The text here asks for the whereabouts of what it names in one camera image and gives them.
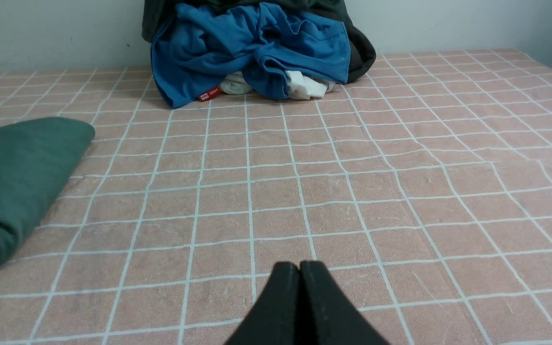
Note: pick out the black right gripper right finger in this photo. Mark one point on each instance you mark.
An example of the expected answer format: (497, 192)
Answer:
(334, 317)

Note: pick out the blue crumpled garment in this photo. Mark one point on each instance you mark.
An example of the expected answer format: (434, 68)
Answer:
(196, 49)

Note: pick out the green long-sleeved shirt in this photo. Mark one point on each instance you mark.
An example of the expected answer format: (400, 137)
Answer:
(37, 158)

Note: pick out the dark grey crumpled garment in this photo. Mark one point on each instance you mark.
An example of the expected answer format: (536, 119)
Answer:
(363, 53)

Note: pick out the pink checked tablecloth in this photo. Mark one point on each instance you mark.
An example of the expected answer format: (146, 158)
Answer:
(425, 187)

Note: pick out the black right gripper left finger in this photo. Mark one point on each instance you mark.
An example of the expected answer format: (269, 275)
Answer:
(272, 319)

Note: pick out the white crumpled garment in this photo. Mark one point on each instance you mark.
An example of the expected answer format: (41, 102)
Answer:
(299, 86)

